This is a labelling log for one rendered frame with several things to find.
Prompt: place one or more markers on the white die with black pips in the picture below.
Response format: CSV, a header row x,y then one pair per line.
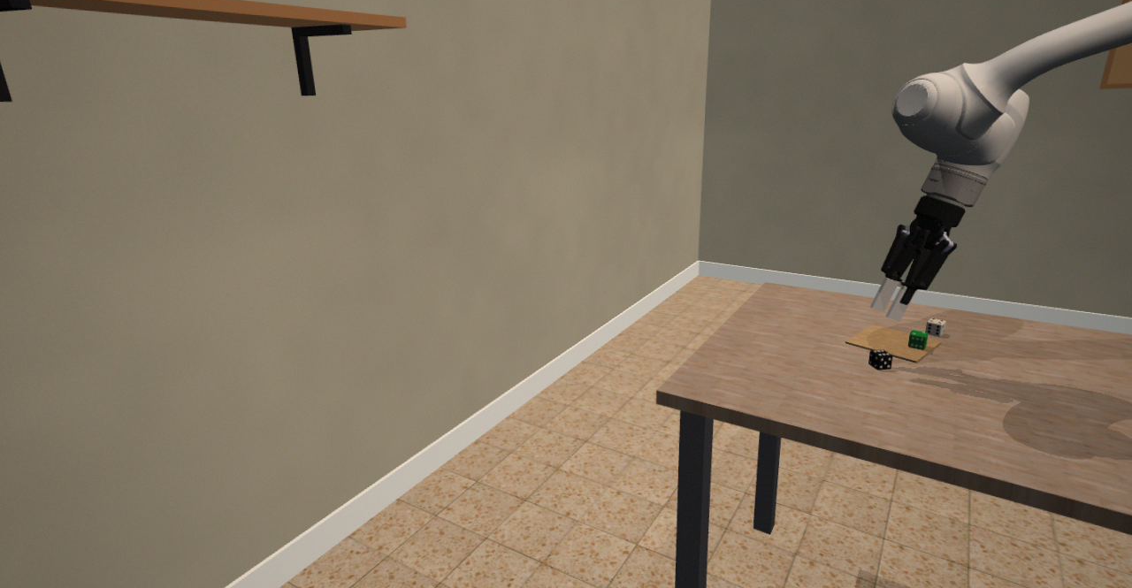
x,y
935,327

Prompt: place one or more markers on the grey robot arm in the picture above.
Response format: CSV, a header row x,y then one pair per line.
x,y
951,113

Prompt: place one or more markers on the green die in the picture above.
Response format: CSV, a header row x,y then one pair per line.
x,y
918,339

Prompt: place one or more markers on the tan mat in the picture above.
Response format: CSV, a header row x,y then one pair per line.
x,y
894,342

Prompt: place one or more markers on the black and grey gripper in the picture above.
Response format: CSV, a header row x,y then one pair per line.
x,y
933,247

